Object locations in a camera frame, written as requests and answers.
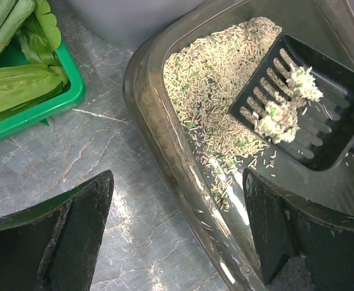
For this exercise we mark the pile of pellet cat litter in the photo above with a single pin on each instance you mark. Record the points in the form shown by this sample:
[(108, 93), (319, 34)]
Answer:
[(202, 80)]

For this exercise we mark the green plastic crate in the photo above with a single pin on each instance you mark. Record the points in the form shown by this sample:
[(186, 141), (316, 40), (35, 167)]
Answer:
[(72, 94)]

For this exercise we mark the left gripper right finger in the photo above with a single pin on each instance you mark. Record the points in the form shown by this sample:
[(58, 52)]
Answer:
[(286, 225)]

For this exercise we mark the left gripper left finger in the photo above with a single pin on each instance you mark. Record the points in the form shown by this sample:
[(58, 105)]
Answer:
[(54, 245)]

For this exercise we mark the flat green leaf vegetable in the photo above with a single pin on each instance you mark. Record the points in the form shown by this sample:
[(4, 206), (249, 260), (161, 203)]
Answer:
[(25, 86)]

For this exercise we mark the black slotted litter scoop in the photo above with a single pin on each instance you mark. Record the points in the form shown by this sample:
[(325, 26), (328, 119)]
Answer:
[(326, 128)]

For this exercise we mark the bundle of green onions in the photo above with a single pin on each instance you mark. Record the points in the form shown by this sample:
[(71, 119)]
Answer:
[(39, 36)]

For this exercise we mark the dark translucent litter box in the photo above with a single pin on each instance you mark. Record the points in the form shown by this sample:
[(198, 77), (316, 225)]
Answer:
[(226, 236)]

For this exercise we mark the clumped litter lumps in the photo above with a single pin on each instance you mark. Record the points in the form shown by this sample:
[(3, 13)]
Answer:
[(279, 121)]

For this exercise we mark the grey trash bin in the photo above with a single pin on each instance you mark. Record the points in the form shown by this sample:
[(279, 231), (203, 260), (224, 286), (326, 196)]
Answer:
[(129, 23)]

